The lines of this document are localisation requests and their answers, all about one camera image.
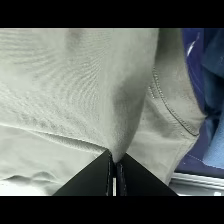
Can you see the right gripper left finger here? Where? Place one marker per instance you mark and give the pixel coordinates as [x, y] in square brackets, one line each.
[93, 180]

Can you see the blue jeans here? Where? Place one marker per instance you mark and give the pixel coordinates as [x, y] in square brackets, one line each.
[213, 66]

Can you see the grey-green garment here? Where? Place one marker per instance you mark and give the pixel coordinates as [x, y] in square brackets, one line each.
[66, 93]

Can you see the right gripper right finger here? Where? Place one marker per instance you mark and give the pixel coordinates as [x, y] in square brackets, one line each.
[140, 180]

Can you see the light blue garment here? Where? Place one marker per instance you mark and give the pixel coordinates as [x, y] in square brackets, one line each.
[215, 143]

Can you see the silver frame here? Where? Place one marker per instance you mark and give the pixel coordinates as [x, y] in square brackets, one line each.
[200, 185]

